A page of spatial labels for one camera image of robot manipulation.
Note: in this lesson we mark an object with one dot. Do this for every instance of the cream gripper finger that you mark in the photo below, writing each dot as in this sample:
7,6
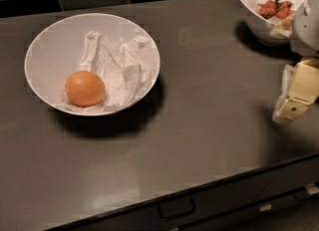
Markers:
287,77
303,92

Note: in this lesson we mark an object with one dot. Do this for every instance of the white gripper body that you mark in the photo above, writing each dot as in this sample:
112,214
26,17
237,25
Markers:
307,31

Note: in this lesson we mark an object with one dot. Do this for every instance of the orange fruit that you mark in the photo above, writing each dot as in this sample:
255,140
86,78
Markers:
85,89

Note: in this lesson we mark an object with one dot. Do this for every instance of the dark upper drawer front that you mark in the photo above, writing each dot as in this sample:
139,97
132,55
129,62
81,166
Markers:
168,212

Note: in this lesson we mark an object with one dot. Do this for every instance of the red strawberries pile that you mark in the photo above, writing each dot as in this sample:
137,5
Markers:
276,8

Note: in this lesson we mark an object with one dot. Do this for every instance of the white crumpled paper napkin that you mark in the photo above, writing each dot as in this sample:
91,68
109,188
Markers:
127,69

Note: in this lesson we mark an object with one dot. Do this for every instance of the large white bowl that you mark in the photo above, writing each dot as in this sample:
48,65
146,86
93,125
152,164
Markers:
56,53

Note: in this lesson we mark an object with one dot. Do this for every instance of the white bowl with strawberries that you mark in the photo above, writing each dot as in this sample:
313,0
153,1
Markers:
251,19

